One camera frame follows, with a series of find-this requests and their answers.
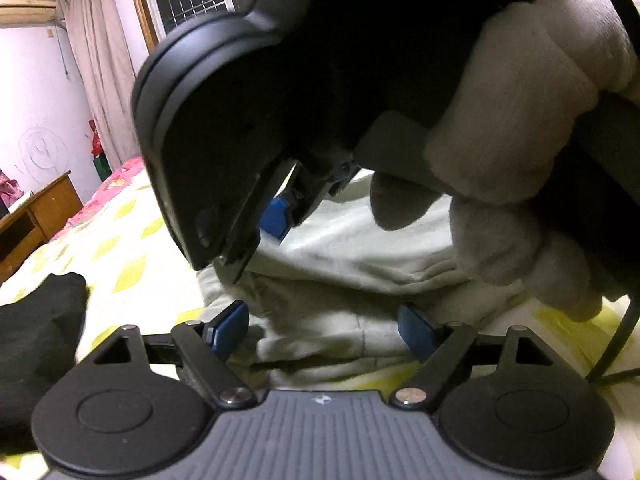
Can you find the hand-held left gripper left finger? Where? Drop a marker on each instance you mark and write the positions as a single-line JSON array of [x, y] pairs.
[[230, 327]]

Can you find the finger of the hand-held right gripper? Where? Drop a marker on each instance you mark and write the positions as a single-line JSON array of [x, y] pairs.
[[277, 217], [320, 185]]

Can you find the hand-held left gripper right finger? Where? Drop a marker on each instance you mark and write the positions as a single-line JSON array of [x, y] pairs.
[[417, 332]]

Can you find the grey pants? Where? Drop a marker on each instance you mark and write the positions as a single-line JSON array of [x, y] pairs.
[[325, 270]]

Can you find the person's right hand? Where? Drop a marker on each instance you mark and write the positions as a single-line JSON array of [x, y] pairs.
[[500, 150]]

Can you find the floral bed quilt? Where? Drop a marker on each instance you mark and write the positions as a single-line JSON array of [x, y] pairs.
[[120, 172]]

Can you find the beige curtain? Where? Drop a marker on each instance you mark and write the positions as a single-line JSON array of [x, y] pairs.
[[100, 60]]

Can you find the green bag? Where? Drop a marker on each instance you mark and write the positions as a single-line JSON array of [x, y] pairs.
[[102, 167]]

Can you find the black folded cloth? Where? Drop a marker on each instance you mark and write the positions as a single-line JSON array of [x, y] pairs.
[[35, 340]]

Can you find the wooden nightstand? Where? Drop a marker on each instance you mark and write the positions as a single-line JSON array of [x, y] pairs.
[[55, 210]]

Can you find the pink item on nightstand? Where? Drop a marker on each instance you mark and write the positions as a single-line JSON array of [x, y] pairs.
[[10, 190]]

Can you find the white air conditioner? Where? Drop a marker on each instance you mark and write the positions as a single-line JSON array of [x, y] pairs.
[[25, 12]]

